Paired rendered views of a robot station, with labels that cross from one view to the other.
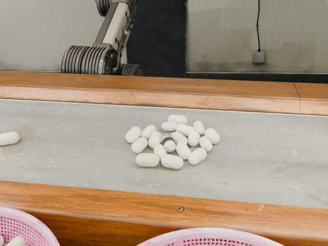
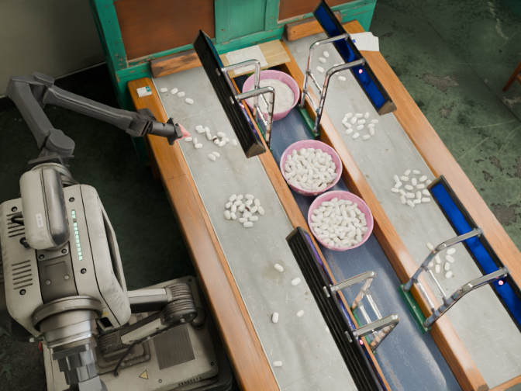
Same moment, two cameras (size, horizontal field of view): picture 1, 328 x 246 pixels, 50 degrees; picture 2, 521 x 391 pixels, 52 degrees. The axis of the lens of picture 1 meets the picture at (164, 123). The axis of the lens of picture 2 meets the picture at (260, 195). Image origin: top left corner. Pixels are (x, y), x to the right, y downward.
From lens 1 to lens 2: 214 cm
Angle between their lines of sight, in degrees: 81
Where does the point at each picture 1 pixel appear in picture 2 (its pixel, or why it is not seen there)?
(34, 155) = (279, 252)
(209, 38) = not seen: outside the picture
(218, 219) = (279, 177)
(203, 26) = not seen: outside the picture
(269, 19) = not seen: outside the picture
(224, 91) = (193, 205)
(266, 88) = (179, 189)
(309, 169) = (233, 165)
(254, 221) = (275, 169)
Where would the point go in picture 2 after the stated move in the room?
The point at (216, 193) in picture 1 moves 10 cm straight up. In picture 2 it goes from (262, 186) to (263, 174)
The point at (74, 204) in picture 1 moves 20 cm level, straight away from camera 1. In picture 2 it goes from (297, 212) to (266, 247)
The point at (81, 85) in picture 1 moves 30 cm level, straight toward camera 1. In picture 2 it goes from (220, 273) to (274, 223)
